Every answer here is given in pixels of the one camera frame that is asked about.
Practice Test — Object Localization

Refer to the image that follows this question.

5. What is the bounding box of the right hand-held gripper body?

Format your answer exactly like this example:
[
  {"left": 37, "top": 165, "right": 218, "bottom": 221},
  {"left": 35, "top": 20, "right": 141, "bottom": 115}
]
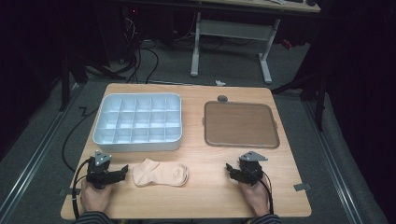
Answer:
[{"left": 235, "top": 150, "right": 269, "bottom": 188}]

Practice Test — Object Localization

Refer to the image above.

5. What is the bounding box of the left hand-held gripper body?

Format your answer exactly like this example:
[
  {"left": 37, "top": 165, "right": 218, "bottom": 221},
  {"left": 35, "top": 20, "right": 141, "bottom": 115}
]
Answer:
[{"left": 85, "top": 150, "right": 117, "bottom": 190}]

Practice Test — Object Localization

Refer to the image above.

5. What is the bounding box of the peach ankle sock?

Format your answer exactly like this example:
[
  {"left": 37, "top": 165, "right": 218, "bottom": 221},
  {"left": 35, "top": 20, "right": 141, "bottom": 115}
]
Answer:
[{"left": 132, "top": 158, "right": 190, "bottom": 188}]

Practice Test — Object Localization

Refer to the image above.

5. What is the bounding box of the person's left hand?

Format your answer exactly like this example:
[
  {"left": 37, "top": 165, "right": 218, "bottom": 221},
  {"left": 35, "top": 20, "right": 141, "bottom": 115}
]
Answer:
[{"left": 79, "top": 179, "right": 114, "bottom": 215}]

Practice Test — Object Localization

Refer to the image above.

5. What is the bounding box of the person's right hand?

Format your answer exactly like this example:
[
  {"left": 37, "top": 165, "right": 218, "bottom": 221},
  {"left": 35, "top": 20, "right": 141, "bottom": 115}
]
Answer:
[{"left": 237, "top": 176, "right": 271, "bottom": 217}]

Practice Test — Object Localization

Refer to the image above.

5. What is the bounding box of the grey tape piece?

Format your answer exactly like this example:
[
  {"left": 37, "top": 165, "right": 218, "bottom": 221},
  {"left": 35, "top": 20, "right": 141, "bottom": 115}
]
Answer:
[
  {"left": 293, "top": 182, "right": 312, "bottom": 192},
  {"left": 59, "top": 187, "right": 82, "bottom": 197}
]

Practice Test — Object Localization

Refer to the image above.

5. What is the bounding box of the brown wooden tray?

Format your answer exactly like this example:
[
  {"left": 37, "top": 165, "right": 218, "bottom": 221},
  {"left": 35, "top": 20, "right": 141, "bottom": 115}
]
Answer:
[{"left": 203, "top": 100, "right": 281, "bottom": 149}]

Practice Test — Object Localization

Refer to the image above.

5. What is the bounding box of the white divided storage box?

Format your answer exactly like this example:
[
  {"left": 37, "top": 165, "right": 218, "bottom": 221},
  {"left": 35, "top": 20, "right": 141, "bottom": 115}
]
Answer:
[{"left": 92, "top": 92, "right": 183, "bottom": 154}]

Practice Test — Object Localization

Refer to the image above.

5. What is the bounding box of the black metal stand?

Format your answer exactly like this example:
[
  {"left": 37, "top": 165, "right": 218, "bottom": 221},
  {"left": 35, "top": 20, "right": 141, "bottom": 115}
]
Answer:
[
  {"left": 271, "top": 62, "right": 330, "bottom": 133},
  {"left": 58, "top": 46, "right": 127, "bottom": 112}
]

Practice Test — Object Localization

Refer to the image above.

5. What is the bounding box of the desk with white legs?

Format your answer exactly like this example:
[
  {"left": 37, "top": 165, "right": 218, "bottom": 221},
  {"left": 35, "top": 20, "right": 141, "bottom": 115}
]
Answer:
[{"left": 189, "top": 0, "right": 322, "bottom": 85}]

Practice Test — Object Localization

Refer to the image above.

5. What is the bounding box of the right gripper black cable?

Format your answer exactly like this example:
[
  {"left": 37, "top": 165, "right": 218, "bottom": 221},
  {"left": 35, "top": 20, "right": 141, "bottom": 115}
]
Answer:
[{"left": 257, "top": 173, "right": 276, "bottom": 217}]

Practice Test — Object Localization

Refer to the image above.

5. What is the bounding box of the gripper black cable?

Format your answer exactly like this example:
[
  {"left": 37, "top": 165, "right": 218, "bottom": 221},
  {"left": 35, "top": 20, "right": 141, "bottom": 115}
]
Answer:
[
  {"left": 257, "top": 173, "right": 276, "bottom": 217},
  {"left": 71, "top": 156, "right": 95, "bottom": 220}
]

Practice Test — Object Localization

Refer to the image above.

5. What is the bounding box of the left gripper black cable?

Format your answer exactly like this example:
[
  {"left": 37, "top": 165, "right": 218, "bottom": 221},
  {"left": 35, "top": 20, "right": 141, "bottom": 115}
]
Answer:
[{"left": 71, "top": 156, "right": 95, "bottom": 220}]

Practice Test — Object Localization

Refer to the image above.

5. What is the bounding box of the black floor cable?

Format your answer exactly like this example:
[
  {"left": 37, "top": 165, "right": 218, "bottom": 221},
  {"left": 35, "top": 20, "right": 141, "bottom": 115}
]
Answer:
[{"left": 61, "top": 105, "right": 101, "bottom": 174}]

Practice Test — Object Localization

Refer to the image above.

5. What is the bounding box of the metal floor rail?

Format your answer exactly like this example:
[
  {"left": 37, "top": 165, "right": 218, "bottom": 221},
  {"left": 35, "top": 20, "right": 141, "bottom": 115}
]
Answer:
[
  {"left": 0, "top": 83, "right": 80, "bottom": 217},
  {"left": 302, "top": 100, "right": 364, "bottom": 224}
]

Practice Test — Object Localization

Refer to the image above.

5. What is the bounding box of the bundle of black cables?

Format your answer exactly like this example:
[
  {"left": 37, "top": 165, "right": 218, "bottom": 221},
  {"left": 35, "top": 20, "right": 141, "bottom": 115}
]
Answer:
[{"left": 120, "top": 15, "right": 161, "bottom": 85}]

